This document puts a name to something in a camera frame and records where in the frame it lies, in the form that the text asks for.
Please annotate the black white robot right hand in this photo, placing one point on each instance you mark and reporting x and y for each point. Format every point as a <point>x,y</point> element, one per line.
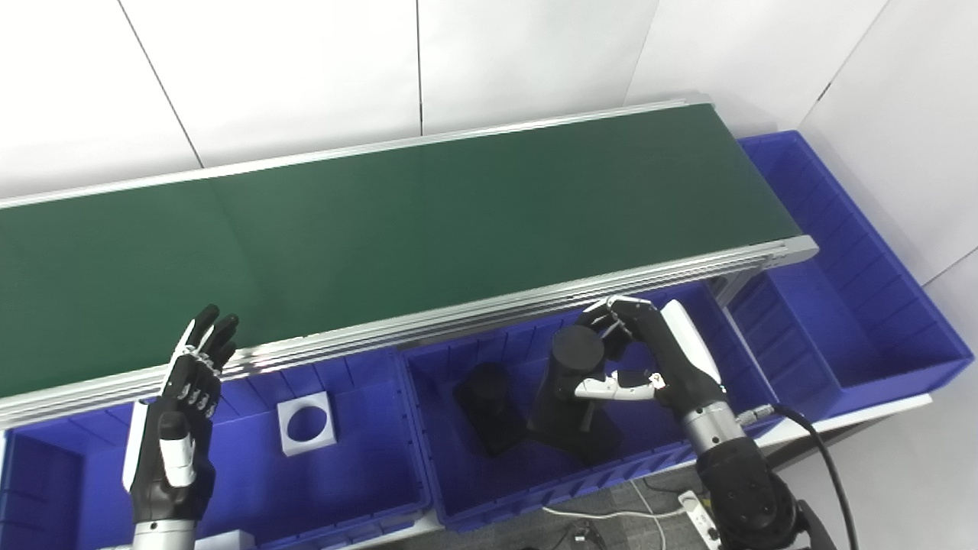
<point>680,367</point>

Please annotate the black white robot left hand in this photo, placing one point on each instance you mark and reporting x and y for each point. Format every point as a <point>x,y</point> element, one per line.
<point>168,473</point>

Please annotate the black cylinder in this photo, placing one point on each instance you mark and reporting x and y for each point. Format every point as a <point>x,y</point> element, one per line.
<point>565,412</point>
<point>493,412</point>

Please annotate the aluminium conveyor leg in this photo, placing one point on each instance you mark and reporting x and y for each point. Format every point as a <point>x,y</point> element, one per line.
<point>737,283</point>

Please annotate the white square part with hole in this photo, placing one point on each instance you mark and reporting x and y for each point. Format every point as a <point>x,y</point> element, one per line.
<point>294,447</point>

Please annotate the blue plastic bin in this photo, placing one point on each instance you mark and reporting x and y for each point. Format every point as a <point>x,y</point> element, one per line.
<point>856,321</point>
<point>344,473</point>
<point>474,481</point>

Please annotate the green conveyor belt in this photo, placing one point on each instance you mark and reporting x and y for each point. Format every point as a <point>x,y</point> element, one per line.
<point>458,317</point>
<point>382,237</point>

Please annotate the white power strip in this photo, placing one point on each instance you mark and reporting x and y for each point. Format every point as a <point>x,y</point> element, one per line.
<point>699,519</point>

